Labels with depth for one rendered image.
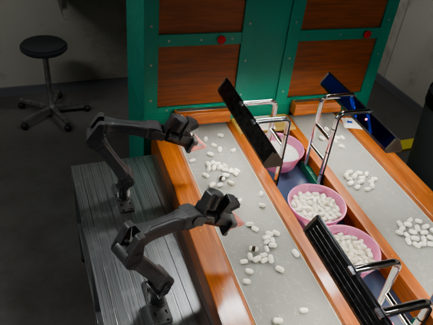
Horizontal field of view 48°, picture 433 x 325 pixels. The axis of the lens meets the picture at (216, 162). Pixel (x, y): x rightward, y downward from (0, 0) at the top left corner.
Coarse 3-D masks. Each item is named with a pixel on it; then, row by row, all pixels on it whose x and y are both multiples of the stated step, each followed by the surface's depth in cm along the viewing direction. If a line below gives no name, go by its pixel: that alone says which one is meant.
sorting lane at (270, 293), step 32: (224, 128) 264; (224, 160) 241; (224, 192) 221; (256, 192) 223; (256, 224) 206; (288, 256) 194; (256, 288) 179; (288, 288) 181; (320, 288) 182; (256, 320) 168; (288, 320) 169; (320, 320) 170
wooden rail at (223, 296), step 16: (160, 144) 242; (176, 144) 244; (160, 160) 239; (176, 160) 233; (176, 176) 224; (192, 176) 227; (176, 192) 214; (192, 192) 215; (176, 208) 216; (192, 240) 193; (208, 240) 193; (192, 256) 195; (208, 256) 186; (224, 256) 188; (208, 272) 180; (224, 272) 181; (208, 288) 176; (224, 288) 175; (208, 304) 179; (224, 304) 169; (240, 304) 170; (224, 320) 164; (240, 320) 164
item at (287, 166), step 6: (282, 138) 261; (288, 138) 260; (294, 138) 258; (294, 144) 258; (300, 144) 254; (300, 150) 253; (300, 156) 250; (288, 162) 240; (294, 162) 244; (270, 168) 246; (282, 168) 245; (288, 168) 246
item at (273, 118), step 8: (240, 104) 213; (248, 104) 214; (256, 104) 216; (272, 112) 221; (256, 120) 202; (264, 120) 203; (272, 120) 204; (280, 120) 205; (288, 120) 206; (272, 128) 226; (288, 128) 209; (288, 136) 212; (280, 144) 217; (280, 152) 217; (280, 168) 222
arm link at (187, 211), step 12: (168, 216) 157; (180, 216) 158; (192, 216) 159; (120, 228) 150; (132, 228) 152; (144, 228) 149; (156, 228) 151; (168, 228) 155; (180, 228) 158; (192, 228) 162; (120, 240) 150; (132, 240) 146; (144, 240) 146; (132, 252) 146; (132, 264) 149
